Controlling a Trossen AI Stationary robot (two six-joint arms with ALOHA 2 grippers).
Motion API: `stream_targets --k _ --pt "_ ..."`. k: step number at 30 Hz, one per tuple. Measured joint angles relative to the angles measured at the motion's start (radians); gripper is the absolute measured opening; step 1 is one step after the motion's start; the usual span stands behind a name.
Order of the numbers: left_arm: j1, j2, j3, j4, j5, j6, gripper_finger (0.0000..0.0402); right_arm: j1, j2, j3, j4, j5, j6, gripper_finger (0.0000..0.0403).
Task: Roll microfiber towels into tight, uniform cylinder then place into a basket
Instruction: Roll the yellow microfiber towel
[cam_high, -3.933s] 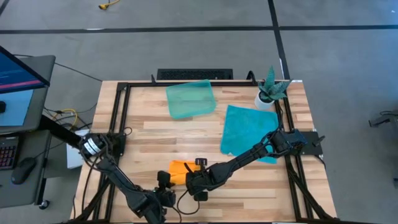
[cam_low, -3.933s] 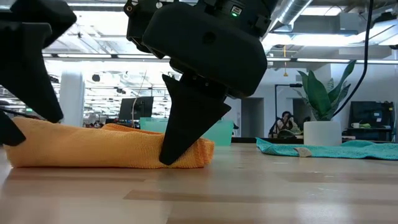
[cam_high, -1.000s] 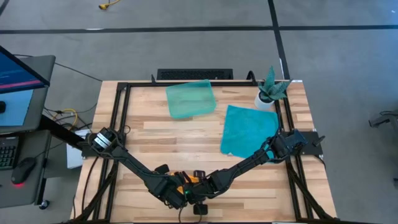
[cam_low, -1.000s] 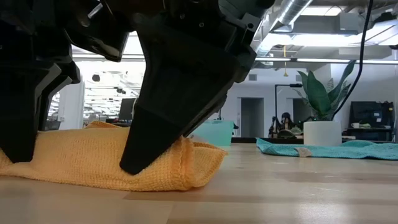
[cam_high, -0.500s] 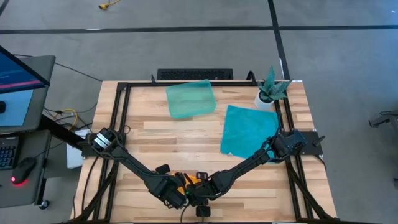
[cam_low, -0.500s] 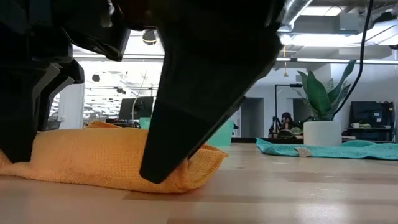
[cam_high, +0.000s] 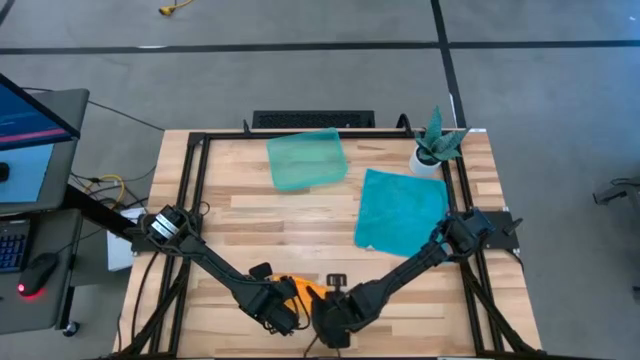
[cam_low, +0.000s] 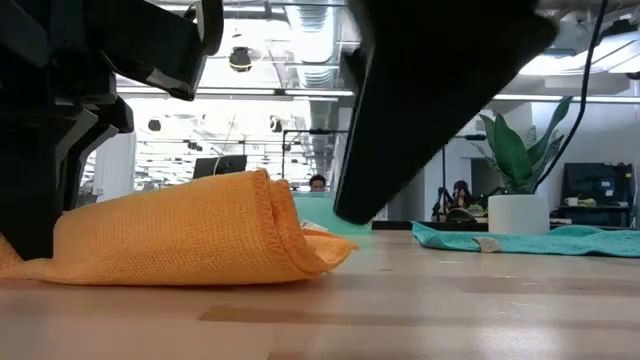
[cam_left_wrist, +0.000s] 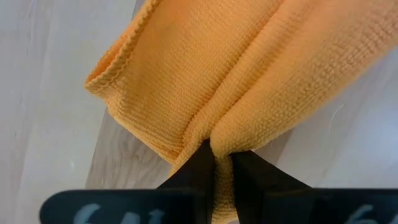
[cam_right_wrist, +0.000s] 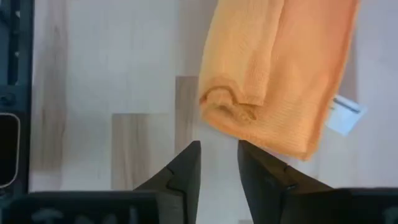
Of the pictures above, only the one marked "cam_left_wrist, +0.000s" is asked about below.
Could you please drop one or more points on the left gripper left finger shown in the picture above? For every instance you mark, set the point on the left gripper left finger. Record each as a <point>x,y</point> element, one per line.
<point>202,168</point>

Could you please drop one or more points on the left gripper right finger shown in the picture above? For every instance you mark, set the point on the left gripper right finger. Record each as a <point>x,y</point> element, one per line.
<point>252,174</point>

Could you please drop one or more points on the orange microfiber towel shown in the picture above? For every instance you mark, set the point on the orange microfiber towel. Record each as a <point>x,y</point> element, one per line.
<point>217,77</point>

